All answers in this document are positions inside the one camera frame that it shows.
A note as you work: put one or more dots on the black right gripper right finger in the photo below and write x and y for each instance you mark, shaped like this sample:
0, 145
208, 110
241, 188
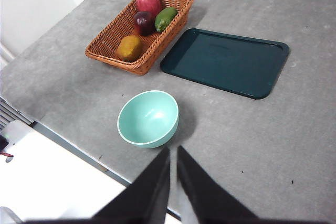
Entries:
207, 197

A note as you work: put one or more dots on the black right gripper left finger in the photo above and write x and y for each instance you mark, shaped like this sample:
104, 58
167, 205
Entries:
147, 197

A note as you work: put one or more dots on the teal ribbed bowl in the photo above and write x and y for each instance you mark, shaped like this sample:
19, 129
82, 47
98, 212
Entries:
147, 119

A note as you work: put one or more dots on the orange-brown kiwifruit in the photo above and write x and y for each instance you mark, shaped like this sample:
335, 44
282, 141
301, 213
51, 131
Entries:
130, 48

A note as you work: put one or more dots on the dark rectangular tray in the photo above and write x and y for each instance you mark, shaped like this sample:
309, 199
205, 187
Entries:
225, 64

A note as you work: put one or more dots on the white device with green light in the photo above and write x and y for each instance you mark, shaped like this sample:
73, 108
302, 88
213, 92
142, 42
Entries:
15, 132

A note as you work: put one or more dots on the brown wicker basket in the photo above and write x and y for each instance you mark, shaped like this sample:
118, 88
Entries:
113, 37

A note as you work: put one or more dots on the dark purple plum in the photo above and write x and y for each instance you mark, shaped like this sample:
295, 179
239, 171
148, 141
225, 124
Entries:
144, 23

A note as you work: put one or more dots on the green avocado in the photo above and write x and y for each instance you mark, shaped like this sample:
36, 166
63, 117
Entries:
165, 19

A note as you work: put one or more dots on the red apple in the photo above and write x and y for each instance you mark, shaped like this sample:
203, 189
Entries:
148, 2

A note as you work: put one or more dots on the grey slotted frame rail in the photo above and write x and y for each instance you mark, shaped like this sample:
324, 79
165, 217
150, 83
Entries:
10, 111

